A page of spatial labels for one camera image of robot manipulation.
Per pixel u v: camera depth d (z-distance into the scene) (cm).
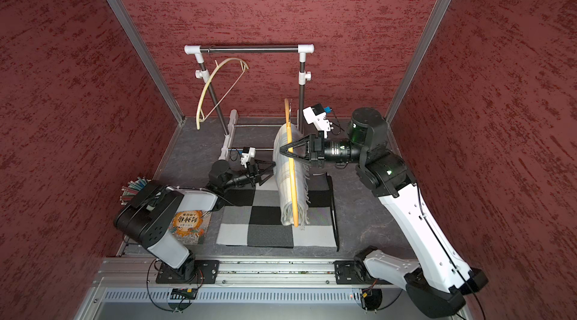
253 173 74
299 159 47
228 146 105
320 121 50
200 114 76
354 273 73
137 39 88
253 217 87
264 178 82
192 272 68
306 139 48
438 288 37
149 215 47
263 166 77
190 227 83
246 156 81
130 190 78
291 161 49
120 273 76
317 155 44
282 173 60
